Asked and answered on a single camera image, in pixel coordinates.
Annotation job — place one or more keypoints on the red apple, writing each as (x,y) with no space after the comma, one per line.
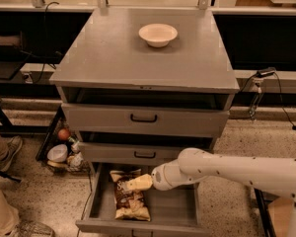
(63,134)

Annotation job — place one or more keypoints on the white ceramic bowl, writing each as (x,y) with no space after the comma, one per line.
(158,35)

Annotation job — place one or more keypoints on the grey bottom drawer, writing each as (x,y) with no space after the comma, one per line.
(173,213)

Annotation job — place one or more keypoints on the grey sneaker lower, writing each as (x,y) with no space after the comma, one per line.
(32,229)

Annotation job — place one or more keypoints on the grey top drawer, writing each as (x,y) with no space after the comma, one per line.
(144,120)

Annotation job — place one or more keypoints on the grey sneaker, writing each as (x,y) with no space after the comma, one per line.
(32,229)
(14,146)

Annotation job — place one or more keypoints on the grey sneaker upper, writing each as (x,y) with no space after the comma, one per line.
(14,146)

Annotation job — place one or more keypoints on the black metal bar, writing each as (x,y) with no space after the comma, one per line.
(264,215)

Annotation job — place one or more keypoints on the grey middle drawer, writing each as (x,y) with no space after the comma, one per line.
(128,154)

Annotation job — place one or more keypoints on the white bowl in basket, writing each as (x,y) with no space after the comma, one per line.
(58,153)

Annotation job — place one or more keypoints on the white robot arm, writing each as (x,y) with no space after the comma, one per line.
(276,176)

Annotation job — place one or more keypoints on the grey drawer cabinet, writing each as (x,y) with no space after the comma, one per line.
(109,64)

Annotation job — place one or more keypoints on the brown chip bag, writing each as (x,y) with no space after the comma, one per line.
(128,204)

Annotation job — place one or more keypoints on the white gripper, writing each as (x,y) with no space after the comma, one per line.
(159,178)

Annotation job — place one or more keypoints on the cardboard box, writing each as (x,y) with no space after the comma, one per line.
(282,214)

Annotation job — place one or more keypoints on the black power adapter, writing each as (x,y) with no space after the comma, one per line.
(266,72)

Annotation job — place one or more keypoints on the grey drawer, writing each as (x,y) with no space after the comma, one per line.
(128,154)
(173,213)
(144,120)

